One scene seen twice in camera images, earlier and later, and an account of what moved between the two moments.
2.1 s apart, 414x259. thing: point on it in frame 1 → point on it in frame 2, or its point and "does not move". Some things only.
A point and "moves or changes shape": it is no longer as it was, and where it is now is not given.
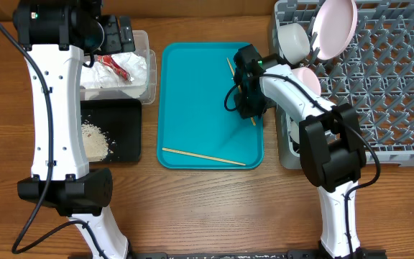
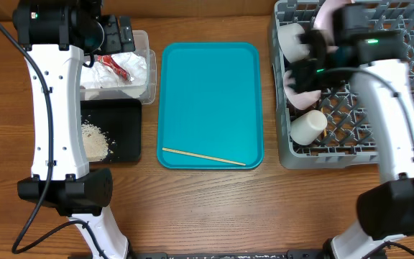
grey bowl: [295, 42] does not move
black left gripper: [115, 43] does not move
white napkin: [98, 75] does not move
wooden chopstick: [238, 87] moves or changes shape
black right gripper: [246, 113] → [296, 83]
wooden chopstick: [201, 156] does not move
